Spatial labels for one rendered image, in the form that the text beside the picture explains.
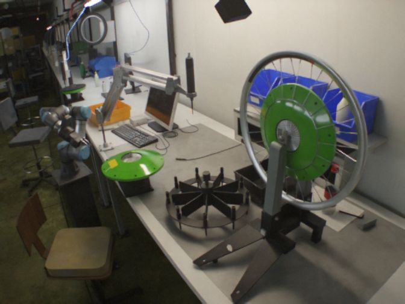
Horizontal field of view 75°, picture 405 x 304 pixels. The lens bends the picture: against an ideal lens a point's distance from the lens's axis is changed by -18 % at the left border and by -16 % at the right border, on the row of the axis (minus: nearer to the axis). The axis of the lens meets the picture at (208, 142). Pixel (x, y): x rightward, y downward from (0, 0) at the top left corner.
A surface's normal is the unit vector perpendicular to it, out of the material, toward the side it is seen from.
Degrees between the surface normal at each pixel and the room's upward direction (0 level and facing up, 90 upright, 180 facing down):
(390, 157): 90
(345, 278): 0
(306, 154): 94
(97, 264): 0
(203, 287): 0
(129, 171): 21
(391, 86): 90
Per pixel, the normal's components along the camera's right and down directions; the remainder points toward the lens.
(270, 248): -0.30, -0.79
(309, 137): -0.70, 0.28
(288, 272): -0.05, -0.91
